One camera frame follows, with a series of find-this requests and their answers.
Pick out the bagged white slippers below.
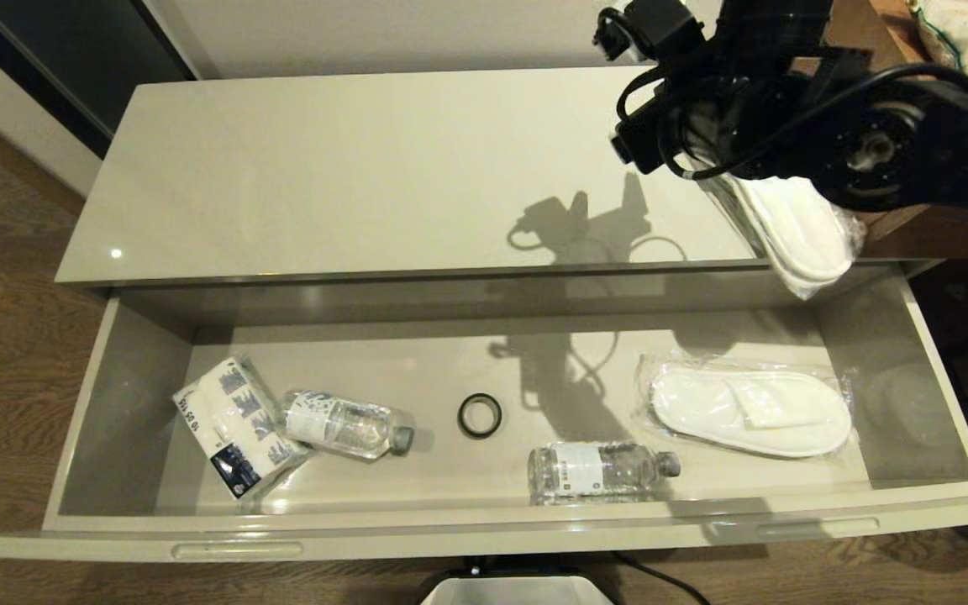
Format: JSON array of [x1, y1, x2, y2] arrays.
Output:
[[635, 355, 860, 460], [697, 168, 869, 301]]

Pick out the beige long drawer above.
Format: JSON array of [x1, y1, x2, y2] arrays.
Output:
[[0, 265, 968, 562]]

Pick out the clear water bottle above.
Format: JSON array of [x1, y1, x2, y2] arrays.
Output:
[[528, 440, 682, 508], [281, 392, 414, 462]]

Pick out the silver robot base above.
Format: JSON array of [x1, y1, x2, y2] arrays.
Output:
[[421, 556, 615, 605]]

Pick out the beige glossy cabinet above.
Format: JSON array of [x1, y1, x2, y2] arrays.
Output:
[[54, 63, 939, 291]]

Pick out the brown wooden desk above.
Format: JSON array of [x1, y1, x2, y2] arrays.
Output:
[[786, 0, 968, 261]]

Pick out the white blue tissue pack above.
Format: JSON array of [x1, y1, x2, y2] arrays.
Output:
[[171, 359, 313, 501]]

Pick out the black glass panel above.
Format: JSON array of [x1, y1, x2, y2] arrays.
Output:
[[0, 0, 195, 160]]

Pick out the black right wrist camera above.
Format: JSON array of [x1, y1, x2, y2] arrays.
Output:
[[593, 0, 703, 64]]

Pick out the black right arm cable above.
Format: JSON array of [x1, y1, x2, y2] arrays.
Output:
[[617, 60, 968, 182]]

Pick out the black tape ring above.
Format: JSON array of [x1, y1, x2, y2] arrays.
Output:
[[456, 393, 502, 440]]

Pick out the black base cable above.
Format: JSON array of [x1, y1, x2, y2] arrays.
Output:
[[614, 550, 712, 605]]

